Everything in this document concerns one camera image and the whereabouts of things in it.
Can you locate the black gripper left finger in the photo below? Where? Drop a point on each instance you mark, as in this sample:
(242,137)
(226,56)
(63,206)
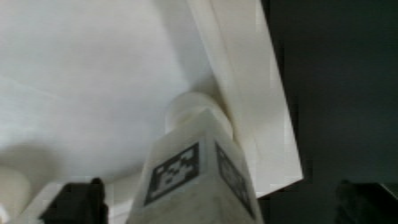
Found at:
(79,206)

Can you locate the white leg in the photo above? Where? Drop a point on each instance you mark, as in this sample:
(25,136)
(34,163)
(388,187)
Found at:
(196,188)

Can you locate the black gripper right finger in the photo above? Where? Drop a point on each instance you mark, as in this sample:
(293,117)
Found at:
(366,205)

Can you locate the white square tabletop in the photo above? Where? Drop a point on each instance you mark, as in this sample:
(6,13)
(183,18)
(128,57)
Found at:
(100,58)

